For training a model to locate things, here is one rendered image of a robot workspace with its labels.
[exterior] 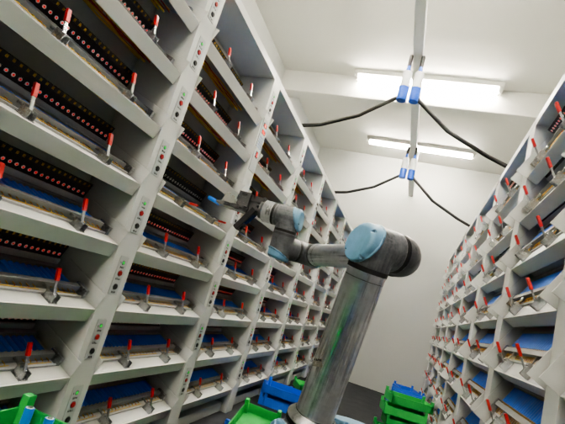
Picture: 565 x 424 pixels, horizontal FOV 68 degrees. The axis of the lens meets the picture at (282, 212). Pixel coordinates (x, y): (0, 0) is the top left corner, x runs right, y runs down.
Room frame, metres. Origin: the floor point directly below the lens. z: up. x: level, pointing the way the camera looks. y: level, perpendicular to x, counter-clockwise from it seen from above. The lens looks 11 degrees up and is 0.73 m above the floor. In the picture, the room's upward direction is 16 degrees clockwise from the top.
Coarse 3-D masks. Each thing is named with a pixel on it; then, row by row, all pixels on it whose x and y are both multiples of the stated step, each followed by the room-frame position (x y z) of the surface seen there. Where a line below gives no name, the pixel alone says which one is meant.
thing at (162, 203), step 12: (180, 192) 1.82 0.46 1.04; (156, 204) 1.44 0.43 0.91; (168, 204) 1.49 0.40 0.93; (204, 204) 2.03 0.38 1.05; (180, 216) 1.60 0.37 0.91; (192, 216) 1.66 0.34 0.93; (216, 216) 2.00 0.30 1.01; (204, 228) 1.79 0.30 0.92; (216, 228) 1.87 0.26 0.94; (228, 228) 1.97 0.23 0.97
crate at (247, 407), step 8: (248, 400) 2.30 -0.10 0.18; (240, 408) 2.27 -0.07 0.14; (248, 408) 2.33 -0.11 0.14; (256, 408) 2.31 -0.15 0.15; (240, 416) 2.29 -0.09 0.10; (248, 416) 2.30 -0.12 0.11; (256, 416) 2.31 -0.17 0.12; (264, 416) 2.30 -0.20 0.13; (272, 416) 2.28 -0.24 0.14; (280, 416) 2.25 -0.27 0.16
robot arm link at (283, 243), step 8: (280, 232) 1.62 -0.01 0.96; (288, 232) 1.61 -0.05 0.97; (272, 240) 1.64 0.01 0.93; (280, 240) 1.62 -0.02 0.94; (288, 240) 1.62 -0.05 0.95; (296, 240) 1.66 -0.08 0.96; (272, 248) 1.63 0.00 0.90; (280, 248) 1.62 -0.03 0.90; (288, 248) 1.63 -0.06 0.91; (296, 248) 1.64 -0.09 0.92; (272, 256) 1.63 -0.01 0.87; (280, 256) 1.62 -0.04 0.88; (288, 256) 1.65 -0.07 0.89; (296, 256) 1.65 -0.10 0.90
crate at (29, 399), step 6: (24, 396) 0.93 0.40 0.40; (30, 396) 0.92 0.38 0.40; (36, 396) 0.94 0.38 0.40; (24, 402) 0.92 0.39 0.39; (30, 402) 0.93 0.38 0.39; (12, 408) 0.91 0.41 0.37; (18, 408) 0.93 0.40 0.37; (0, 414) 0.89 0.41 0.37; (6, 414) 0.90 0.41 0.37; (12, 414) 0.92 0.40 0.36; (18, 414) 0.93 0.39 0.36; (36, 414) 0.93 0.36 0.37; (42, 414) 0.93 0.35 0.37; (0, 420) 0.89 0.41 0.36; (6, 420) 0.91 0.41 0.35; (12, 420) 0.92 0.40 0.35; (18, 420) 0.92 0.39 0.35; (36, 420) 0.93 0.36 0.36; (42, 420) 0.93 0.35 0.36; (60, 420) 0.92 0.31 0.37
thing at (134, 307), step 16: (144, 272) 1.75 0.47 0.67; (160, 272) 1.84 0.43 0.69; (128, 288) 1.60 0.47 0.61; (144, 288) 1.72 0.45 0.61; (160, 288) 1.88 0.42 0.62; (176, 288) 2.03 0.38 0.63; (128, 304) 1.52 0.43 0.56; (144, 304) 1.57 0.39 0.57; (160, 304) 1.73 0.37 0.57; (176, 304) 1.84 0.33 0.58; (192, 304) 1.97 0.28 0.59; (112, 320) 1.43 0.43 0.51; (128, 320) 1.50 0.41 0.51; (144, 320) 1.59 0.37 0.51; (160, 320) 1.69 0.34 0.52; (176, 320) 1.80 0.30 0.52; (192, 320) 1.92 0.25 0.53
